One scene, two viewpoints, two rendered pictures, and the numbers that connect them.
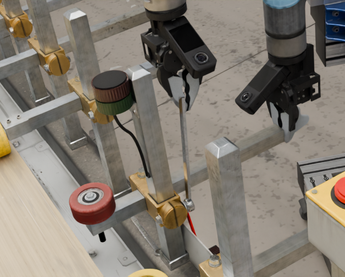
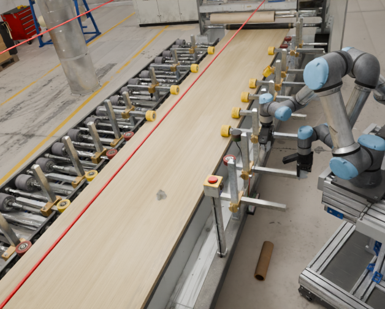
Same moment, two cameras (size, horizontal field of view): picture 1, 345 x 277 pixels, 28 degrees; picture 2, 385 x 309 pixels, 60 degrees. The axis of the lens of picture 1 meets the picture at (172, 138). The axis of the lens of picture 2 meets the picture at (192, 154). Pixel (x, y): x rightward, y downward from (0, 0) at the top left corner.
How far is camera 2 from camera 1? 1.14 m
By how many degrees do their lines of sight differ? 42
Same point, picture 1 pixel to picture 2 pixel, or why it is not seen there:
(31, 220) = (213, 155)
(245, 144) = (281, 171)
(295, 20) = (303, 144)
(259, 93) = (287, 159)
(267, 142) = (289, 175)
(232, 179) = (231, 170)
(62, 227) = (216, 160)
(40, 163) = not seen: hidden behind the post
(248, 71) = not seen: outside the picture
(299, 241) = (262, 202)
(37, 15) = not seen: hidden behind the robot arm
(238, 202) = (232, 176)
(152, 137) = (244, 152)
